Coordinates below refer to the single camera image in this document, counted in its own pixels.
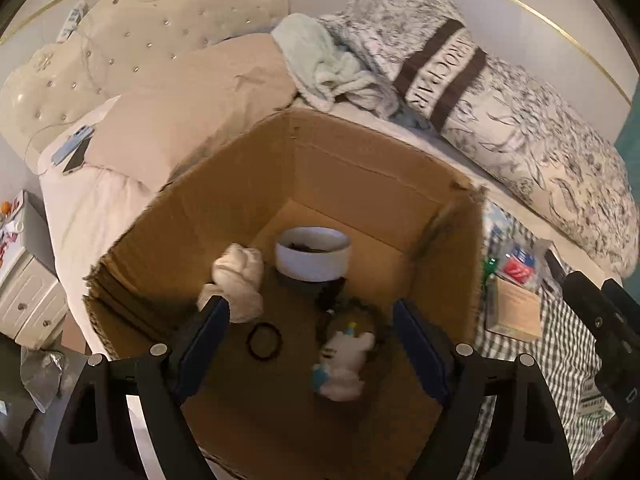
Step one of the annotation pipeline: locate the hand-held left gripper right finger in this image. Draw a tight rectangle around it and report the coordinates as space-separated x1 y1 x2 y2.
392 299 576 480

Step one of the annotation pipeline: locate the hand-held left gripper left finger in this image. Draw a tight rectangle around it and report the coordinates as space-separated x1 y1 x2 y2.
47 296 232 480

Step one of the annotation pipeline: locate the black hair tie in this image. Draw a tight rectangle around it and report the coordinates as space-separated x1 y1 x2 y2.
245 322 283 361

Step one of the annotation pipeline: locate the white tissue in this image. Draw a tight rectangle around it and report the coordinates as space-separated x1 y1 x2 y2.
196 242 266 323

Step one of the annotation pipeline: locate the white unicorn plush toy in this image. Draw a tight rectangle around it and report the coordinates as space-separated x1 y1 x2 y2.
312 321 377 402

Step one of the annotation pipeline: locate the dark snack packet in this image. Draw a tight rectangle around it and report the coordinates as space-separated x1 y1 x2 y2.
542 250 568 286

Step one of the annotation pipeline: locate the small brown carton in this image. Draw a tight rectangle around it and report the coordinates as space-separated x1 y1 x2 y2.
485 276 546 343

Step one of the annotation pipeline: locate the red and clear packet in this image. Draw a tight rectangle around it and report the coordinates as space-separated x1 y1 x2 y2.
495 237 551 293

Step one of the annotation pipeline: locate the white round tin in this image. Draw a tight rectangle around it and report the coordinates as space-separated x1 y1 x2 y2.
274 226 351 283

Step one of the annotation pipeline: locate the brown cardboard box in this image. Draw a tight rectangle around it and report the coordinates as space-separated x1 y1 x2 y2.
82 107 488 480

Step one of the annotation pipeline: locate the green checkered blanket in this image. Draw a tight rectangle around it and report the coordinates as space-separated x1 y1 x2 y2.
472 200 621 480

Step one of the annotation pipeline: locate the green medicine box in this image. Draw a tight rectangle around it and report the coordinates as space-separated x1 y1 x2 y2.
575 375 618 418

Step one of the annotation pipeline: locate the clear plastic bag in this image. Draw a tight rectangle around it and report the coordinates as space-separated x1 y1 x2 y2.
20 347 76 411

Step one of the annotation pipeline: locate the white nightstand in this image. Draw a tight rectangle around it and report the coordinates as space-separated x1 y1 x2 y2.
0 190 68 351

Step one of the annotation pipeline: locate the teal curtain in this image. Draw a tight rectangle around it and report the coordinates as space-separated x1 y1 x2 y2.
614 125 640 161

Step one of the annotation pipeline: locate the dark phone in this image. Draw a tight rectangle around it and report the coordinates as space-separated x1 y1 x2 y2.
62 137 93 177

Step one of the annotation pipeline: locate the floral printed quilt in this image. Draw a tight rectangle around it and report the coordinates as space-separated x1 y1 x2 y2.
320 0 633 278

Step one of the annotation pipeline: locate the blue phone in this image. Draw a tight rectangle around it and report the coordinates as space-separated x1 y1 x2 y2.
51 125 96 166

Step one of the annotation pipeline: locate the beige pillow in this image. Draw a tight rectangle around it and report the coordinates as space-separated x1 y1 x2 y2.
82 34 298 196

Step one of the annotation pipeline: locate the pale green towel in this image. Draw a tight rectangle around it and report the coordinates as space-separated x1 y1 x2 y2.
271 14 401 116

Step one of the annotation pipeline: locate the cream tufted headboard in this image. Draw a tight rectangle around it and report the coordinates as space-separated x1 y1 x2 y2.
0 0 291 146

